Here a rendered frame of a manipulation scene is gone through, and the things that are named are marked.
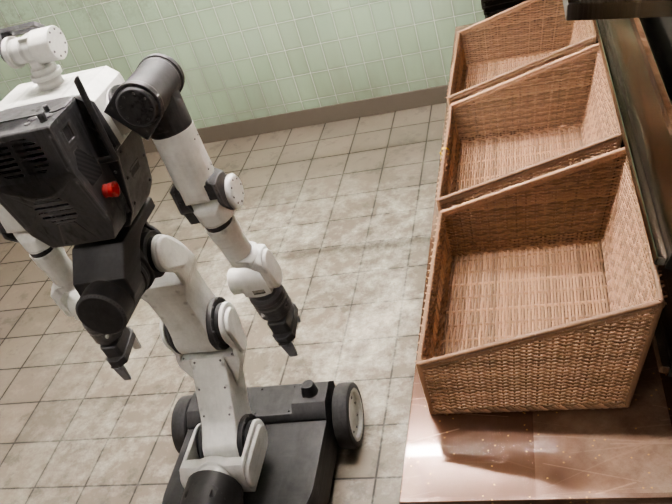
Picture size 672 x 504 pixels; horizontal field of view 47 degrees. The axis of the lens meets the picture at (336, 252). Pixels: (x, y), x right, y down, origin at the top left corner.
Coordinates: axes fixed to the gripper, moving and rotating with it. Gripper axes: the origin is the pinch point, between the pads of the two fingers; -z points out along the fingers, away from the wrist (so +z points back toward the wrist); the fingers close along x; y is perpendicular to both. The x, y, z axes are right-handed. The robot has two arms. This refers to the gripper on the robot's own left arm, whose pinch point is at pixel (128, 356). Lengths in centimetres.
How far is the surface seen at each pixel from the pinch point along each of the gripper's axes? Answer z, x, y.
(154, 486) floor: -56, -7, 17
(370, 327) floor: -65, 56, -49
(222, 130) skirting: -84, 233, 52
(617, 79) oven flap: 33, 38, -136
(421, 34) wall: -51, 232, -71
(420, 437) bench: 6, -38, -83
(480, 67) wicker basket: -17, 136, -101
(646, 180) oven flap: 39, -6, -134
